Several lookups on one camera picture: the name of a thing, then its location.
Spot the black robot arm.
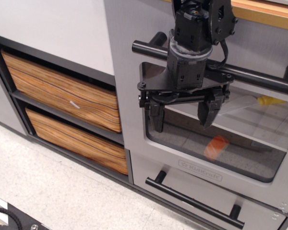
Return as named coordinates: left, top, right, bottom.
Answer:
left=137, top=0, right=237, bottom=132

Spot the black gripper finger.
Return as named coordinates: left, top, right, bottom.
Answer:
left=149, top=99, right=164, bottom=133
left=198, top=92, right=224, bottom=129

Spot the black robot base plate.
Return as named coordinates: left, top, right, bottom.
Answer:
left=7, top=203, right=49, bottom=230

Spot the black drawer handle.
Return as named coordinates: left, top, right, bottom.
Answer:
left=145, top=171, right=245, bottom=230

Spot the grey toy oven door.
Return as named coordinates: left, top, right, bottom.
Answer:
left=105, top=0, right=288, bottom=213

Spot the wood-grain storage bin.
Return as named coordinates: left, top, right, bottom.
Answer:
left=1, top=49, right=122, bottom=133
left=25, top=108, right=128, bottom=175

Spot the lower wood-grain storage bin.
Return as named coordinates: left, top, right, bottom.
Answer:
left=25, top=108, right=128, bottom=175

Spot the black braided cable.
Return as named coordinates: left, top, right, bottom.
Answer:
left=0, top=207, right=24, bottom=230

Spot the upper wood-grain storage bin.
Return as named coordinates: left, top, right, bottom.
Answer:
left=1, top=49, right=122, bottom=133

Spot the orange toy salmon piece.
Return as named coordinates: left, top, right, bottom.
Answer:
left=204, top=135, right=229, bottom=161

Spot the black oven door handle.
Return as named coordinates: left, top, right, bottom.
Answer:
left=132, top=40, right=288, bottom=94

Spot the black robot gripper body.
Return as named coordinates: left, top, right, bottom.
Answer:
left=137, top=43, right=233, bottom=108

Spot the grey toy kitchen cabinet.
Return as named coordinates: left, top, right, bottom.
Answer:
left=0, top=0, right=288, bottom=230

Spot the grey lower drawer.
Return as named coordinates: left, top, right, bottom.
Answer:
left=131, top=155, right=287, bottom=230

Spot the grey oven rack tray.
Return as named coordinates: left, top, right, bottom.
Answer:
left=166, top=103, right=288, bottom=152

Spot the yellow toy food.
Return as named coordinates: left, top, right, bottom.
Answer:
left=257, top=95, right=287, bottom=105

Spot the wooden countertop edge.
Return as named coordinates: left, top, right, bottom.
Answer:
left=231, top=0, right=288, bottom=30

